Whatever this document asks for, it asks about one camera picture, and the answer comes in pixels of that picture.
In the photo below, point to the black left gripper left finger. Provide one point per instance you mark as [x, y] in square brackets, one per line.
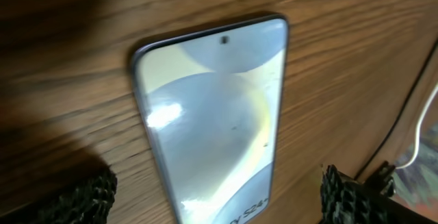
[89, 201]

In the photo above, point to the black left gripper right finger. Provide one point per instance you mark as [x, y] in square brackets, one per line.
[347, 201]

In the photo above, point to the Galaxy S24+ smartphone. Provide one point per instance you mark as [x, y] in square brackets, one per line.
[210, 101]

